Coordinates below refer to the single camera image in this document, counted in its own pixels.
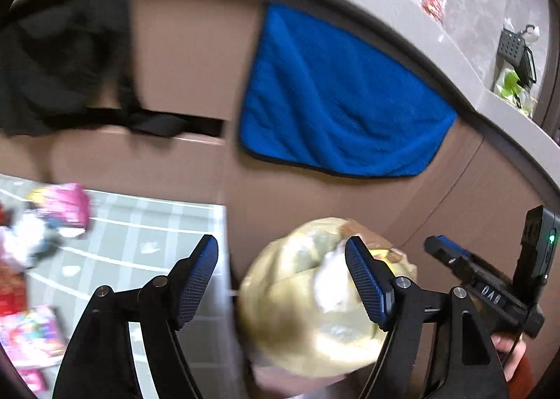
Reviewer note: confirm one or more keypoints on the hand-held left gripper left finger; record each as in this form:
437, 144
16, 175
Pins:
199, 280

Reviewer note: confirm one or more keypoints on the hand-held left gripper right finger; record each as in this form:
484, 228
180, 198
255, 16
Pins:
365, 285

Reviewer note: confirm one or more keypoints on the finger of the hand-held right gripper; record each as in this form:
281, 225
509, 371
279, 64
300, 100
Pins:
457, 252

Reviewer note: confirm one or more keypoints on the yellow plastic garbage bag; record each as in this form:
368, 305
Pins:
284, 294

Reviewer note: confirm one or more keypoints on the person's right forearm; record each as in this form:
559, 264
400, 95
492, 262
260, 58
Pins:
523, 381

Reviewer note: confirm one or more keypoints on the person's right hand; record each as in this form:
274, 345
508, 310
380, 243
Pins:
507, 353

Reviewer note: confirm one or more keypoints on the green grid cutting mat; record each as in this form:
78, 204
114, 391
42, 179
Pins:
153, 215

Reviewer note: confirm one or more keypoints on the pink snack packet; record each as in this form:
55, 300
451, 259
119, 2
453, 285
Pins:
65, 206

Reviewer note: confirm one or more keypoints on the green white plastic bag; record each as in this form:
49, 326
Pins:
509, 86

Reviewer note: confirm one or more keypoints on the pink printed flat packet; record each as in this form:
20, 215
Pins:
30, 333

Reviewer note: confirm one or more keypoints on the white black crumpled wrapper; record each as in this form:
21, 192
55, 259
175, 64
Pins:
26, 241

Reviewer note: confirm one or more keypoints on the red packet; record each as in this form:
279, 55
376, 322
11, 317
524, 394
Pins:
9, 289

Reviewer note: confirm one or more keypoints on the blue towel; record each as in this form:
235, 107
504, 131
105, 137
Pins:
332, 97

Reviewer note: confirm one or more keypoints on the black perforated holder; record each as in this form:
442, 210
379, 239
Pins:
512, 46

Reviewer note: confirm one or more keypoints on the brown cardboard box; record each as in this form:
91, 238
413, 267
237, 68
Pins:
183, 53

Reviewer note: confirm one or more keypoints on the orange white packet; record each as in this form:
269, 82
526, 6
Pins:
433, 4

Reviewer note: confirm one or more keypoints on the black cloth bag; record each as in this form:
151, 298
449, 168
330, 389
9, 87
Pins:
57, 53

